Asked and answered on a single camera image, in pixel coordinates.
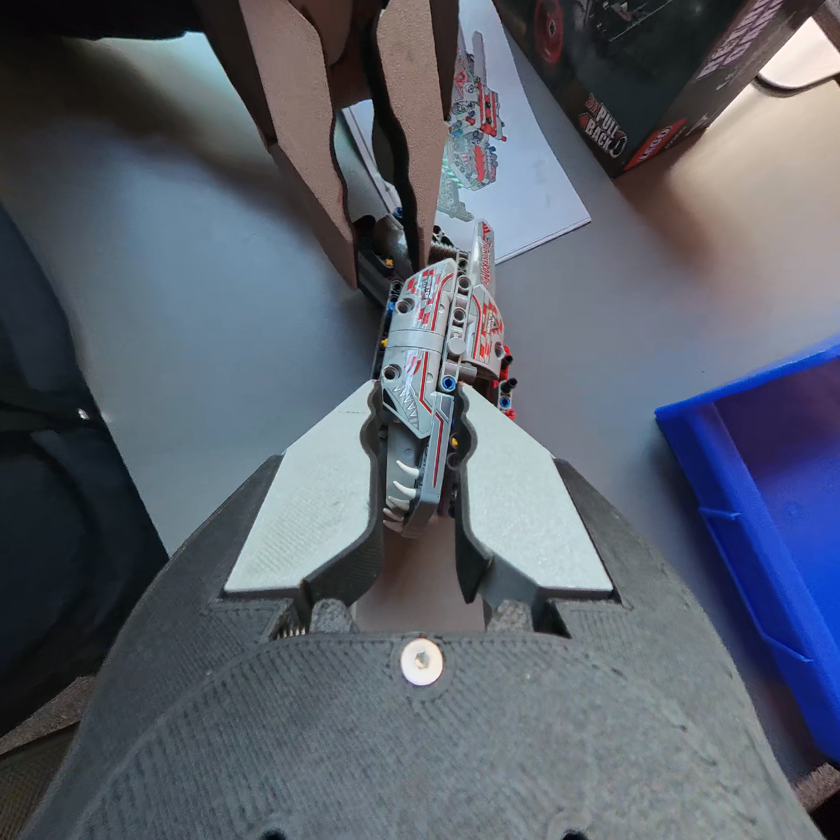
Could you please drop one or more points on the black lego box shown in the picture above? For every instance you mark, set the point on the black lego box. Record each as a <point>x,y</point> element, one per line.
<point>623,65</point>

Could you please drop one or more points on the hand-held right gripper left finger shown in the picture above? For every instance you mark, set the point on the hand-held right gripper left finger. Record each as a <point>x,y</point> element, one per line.
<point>308,512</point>

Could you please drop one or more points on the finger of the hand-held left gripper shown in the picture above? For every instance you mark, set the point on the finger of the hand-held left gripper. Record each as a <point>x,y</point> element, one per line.
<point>308,98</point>
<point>423,79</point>

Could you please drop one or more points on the blue plastic bin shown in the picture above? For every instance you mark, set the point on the blue plastic bin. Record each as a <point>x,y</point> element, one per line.
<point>754,492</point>

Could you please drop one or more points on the person's dark clothing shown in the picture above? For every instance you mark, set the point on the person's dark clothing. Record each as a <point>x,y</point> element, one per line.
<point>52,525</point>

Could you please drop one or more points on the grey and red lego model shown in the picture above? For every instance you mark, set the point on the grey and red lego model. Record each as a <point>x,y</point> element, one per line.
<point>420,328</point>

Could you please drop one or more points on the lego instruction booklet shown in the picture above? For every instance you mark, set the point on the lego instruction booklet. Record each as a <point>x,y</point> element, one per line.
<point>525,184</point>

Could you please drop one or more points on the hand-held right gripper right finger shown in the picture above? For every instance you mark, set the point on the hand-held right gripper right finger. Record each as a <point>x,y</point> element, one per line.
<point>531,518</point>

